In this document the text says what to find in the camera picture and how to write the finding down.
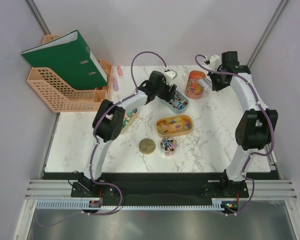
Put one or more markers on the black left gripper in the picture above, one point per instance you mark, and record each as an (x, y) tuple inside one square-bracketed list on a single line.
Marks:
[(167, 96)]

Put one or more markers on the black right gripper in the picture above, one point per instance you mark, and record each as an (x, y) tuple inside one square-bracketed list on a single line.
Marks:
[(216, 87)]

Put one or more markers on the grey tray of lollipops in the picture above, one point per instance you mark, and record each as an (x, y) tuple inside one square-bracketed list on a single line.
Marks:
[(178, 104)]

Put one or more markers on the orange tray of gummies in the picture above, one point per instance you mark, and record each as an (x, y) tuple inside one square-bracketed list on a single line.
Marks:
[(193, 90)]

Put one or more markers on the tan tray of popsicle candies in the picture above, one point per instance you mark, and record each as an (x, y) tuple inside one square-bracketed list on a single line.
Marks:
[(174, 126)]

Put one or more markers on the beige tray of star candies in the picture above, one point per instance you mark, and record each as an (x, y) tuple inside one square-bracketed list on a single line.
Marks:
[(128, 119)]

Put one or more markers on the clear plastic jar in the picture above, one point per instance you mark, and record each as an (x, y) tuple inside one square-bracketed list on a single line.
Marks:
[(168, 146)]

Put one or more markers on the gold jar lid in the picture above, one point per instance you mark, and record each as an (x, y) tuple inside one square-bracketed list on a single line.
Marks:
[(147, 146)]

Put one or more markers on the silver metal scoop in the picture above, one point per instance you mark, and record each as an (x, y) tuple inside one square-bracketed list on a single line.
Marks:
[(205, 83)]

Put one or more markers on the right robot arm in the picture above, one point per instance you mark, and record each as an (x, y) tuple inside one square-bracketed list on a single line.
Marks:
[(256, 127)]

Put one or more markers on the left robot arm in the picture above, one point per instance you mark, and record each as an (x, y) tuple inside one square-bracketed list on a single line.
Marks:
[(108, 121)]

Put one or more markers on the peach desk organizer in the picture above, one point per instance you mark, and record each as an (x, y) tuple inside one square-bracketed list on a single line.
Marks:
[(60, 96)]

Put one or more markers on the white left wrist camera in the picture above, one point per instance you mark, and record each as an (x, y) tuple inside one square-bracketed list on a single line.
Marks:
[(170, 75)]

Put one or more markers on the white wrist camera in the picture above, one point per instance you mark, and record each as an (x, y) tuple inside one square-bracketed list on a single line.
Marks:
[(213, 62), (170, 75)]

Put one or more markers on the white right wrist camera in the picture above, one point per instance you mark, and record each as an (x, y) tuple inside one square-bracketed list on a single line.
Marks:
[(213, 62)]

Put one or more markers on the green ring binder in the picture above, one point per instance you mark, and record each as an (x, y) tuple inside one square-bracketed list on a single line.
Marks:
[(71, 58)]

